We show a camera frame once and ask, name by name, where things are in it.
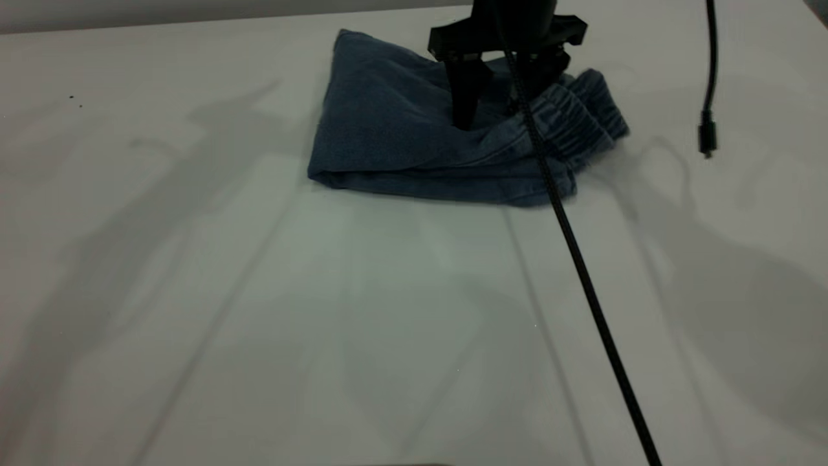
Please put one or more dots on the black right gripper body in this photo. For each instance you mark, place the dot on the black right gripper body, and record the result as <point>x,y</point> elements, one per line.
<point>466,39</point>

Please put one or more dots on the blue denim shorts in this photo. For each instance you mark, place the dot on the blue denim shorts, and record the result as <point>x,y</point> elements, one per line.
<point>388,129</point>

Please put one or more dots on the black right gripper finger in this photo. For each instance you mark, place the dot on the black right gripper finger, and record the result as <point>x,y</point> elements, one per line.
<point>467,90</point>
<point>546,68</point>

